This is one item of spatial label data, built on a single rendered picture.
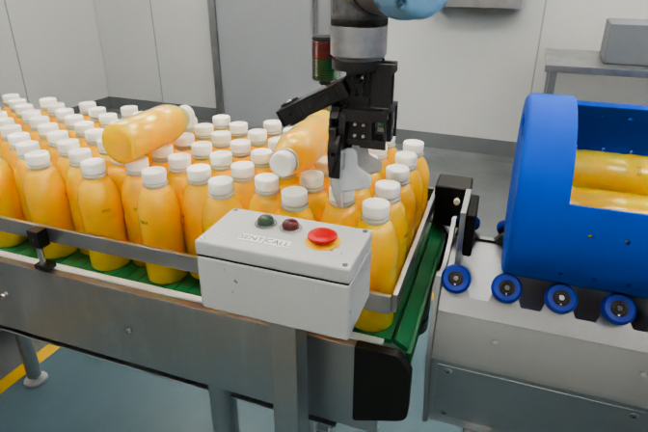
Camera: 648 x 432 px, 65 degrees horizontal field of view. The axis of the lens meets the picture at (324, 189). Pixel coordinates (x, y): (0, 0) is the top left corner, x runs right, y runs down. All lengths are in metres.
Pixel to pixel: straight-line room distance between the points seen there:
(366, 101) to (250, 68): 4.09
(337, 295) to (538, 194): 0.30
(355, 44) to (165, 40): 4.69
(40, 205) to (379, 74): 0.66
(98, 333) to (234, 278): 0.47
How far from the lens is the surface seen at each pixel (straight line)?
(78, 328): 1.09
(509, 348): 0.86
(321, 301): 0.60
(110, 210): 0.96
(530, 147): 0.73
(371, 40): 0.67
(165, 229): 0.88
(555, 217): 0.73
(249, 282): 0.63
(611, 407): 0.92
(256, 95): 4.80
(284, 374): 0.75
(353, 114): 0.69
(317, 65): 1.22
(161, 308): 0.92
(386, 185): 0.78
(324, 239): 0.60
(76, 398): 2.14
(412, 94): 4.30
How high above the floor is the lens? 1.40
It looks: 24 degrees down
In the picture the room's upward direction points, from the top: straight up
